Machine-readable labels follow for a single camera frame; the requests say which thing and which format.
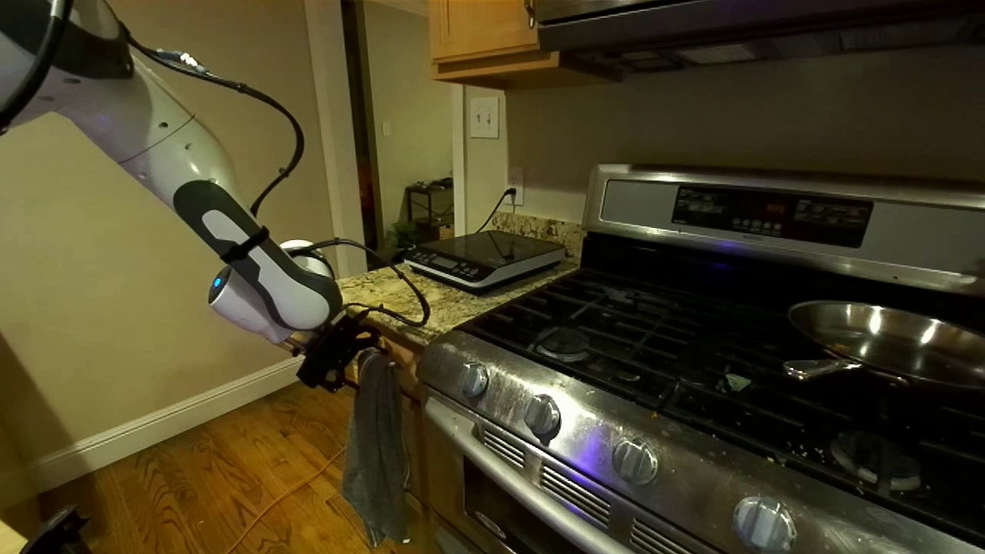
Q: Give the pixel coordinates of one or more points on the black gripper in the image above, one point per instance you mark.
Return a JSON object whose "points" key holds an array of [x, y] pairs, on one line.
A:
{"points": [[323, 357]]}

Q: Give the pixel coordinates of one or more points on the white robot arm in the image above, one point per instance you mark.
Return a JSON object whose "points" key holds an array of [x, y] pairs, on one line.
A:
{"points": [[187, 164]]}

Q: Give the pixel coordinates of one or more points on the granite countertop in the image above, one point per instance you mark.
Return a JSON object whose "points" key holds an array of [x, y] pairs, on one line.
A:
{"points": [[452, 297]]}

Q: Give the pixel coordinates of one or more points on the gray striped hand towel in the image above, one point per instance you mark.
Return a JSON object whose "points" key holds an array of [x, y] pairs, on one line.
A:
{"points": [[375, 463]]}

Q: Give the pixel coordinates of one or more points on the round steel stove knob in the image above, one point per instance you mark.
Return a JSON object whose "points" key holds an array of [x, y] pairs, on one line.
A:
{"points": [[766, 525], [636, 459], [543, 418], [474, 382]]}

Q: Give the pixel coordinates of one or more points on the wooden base cabinet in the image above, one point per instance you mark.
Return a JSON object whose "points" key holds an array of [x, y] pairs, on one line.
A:
{"points": [[436, 482]]}

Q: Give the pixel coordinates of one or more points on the black induction cooktop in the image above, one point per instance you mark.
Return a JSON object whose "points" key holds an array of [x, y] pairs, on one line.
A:
{"points": [[481, 260]]}

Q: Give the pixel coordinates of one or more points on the white baseboard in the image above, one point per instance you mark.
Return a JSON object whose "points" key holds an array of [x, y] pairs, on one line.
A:
{"points": [[156, 423]]}

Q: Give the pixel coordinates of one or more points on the stainless steel gas range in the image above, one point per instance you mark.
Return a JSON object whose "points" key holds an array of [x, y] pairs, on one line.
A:
{"points": [[717, 410]]}

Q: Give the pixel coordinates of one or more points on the dark range hood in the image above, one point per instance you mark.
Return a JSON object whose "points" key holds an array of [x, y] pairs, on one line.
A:
{"points": [[757, 25]]}

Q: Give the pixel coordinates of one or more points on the stainless steel frying pan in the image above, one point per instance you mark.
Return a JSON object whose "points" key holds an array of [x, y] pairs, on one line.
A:
{"points": [[893, 343]]}

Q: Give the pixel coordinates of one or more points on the white door frame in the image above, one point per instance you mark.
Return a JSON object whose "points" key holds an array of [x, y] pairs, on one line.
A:
{"points": [[333, 134]]}

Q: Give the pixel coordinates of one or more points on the white wall outlet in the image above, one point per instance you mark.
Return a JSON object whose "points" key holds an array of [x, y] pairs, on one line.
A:
{"points": [[515, 191]]}

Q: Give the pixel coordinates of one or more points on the white light switch plate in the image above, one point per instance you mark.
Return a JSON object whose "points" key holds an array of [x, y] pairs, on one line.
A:
{"points": [[483, 114]]}

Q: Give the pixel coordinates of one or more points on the wooden wall cabinet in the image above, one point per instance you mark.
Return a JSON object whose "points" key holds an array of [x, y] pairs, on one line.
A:
{"points": [[481, 40]]}

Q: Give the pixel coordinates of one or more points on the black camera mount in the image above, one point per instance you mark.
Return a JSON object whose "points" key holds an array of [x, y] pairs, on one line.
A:
{"points": [[58, 531]]}

